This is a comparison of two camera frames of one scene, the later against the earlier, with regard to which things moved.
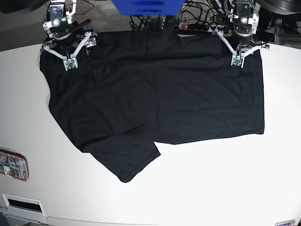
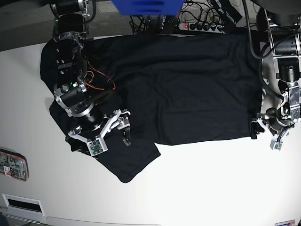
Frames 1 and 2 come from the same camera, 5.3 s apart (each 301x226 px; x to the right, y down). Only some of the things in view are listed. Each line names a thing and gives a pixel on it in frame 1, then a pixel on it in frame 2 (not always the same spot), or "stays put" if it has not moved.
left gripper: x=67 y=49 -> x=97 y=125
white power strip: x=209 y=27 stays put
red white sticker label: x=290 y=222 stays put
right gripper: x=239 y=51 -> x=273 y=121
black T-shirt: x=135 y=88 stays put
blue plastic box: x=149 y=7 stays put
